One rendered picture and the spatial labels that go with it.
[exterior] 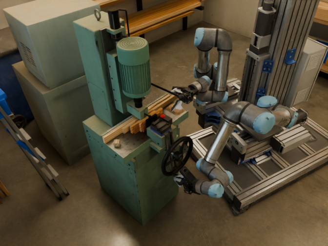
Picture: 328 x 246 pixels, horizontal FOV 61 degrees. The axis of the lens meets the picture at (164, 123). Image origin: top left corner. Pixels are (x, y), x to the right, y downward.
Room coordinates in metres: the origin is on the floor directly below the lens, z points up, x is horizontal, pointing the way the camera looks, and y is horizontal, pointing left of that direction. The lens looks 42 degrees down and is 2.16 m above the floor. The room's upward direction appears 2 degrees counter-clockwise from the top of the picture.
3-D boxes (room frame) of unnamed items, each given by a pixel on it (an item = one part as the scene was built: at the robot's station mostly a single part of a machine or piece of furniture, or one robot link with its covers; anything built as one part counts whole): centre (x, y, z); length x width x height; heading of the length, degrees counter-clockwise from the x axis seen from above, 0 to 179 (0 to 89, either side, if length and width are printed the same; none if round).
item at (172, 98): (1.51, 0.07, 0.92); 0.55 x 0.02 x 0.04; 135
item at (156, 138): (1.30, 0.02, 0.92); 0.15 x 0.13 x 0.09; 135
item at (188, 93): (1.48, -0.16, 1.09); 0.12 x 0.09 x 0.08; 135
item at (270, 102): (1.44, -0.68, 0.98); 0.13 x 0.12 x 0.14; 41
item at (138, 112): (1.44, 0.17, 0.99); 0.14 x 0.07 x 0.09; 45
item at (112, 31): (1.52, 0.26, 1.54); 0.08 x 0.08 x 0.17; 45
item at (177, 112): (1.55, -0.08, 0.91); 0.12 x 0.09 x 0.03; 45
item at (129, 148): (1.36, 0.08, 0.87); 0.61 x 0.30 x 0.06; 135
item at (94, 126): (1.51, 0.25, 0.76); 0.57 x 0.45 x 0.09; 45
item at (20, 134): (1.48, 1.05, 0.58); 0.27 x 0.25 x 1.16; 134
